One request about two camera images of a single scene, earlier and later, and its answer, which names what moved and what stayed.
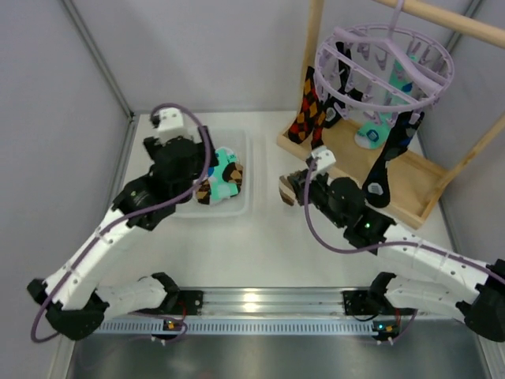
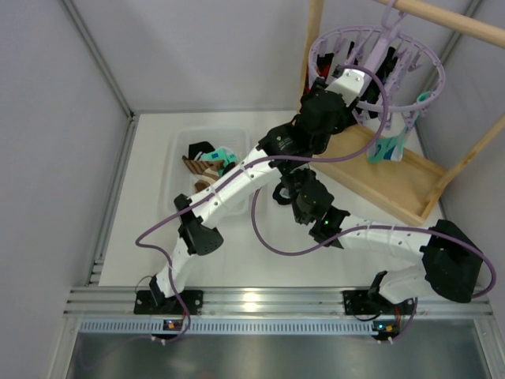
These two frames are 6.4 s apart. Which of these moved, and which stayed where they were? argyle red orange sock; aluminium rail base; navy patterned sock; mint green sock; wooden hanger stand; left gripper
Moved: left gripper; mint green sock; argyle red orange sock; navy patterned sock
Stayed: wooden hanger stand; aluminium rail base
